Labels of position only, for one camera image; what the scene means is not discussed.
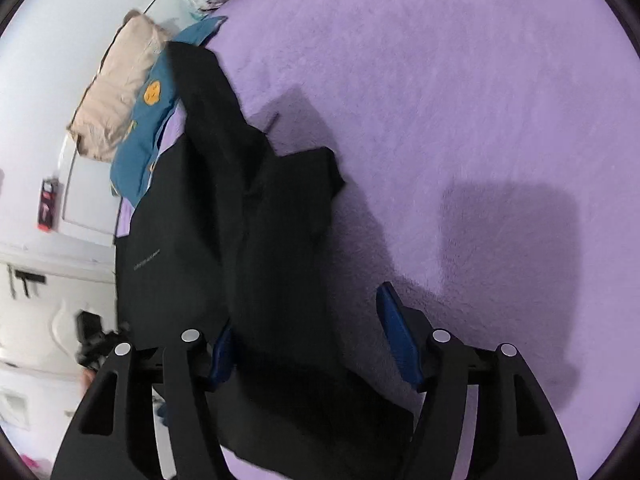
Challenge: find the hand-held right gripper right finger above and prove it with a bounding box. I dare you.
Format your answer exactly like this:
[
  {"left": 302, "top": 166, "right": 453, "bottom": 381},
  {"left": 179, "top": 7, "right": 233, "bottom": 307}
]
[{"left": 376, "top": 282, "right": 579, "bottom": 480}]

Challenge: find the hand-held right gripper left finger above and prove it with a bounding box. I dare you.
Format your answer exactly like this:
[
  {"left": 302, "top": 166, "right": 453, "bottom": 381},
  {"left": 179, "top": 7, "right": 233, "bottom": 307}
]
[{"left": 52, "top": 322, "right": 237, "bottom": 480}]

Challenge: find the black jacket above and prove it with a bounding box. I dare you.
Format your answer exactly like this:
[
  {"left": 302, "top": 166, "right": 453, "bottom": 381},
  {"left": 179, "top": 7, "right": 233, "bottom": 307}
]
[{"left": 115, "top": 40, "right": 417, "bottom": 480}]

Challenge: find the white bed headboard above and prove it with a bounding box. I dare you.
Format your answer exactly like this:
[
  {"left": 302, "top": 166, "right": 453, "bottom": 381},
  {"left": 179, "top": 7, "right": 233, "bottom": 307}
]
[{"left": 60, "top": 0, "right": 201, "bottom": 247}]

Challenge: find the blue cloth with orange patches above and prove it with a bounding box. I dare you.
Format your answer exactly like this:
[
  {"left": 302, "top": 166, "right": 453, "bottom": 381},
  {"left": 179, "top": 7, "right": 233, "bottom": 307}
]
[{"left": 110, "top": 15, "right": 229, "bottom": 209}]

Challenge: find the beige pillow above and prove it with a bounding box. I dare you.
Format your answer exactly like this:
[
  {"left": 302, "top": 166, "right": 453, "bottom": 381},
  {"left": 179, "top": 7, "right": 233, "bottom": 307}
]
[{"left": 67, "top": 10, "right": 174, "bottom": 164}]

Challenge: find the purple bed sheet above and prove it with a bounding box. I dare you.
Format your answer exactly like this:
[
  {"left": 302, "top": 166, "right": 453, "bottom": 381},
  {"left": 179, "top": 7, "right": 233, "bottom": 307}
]
[{"left": 115, "top": 0, "right": 640, "bottom": 480}]

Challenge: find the black wall bracket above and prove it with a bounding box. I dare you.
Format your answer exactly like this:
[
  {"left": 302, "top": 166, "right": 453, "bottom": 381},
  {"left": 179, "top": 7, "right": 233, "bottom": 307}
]
[{"left": 14, "top": 270, "right": 47, "bottom": 302}]

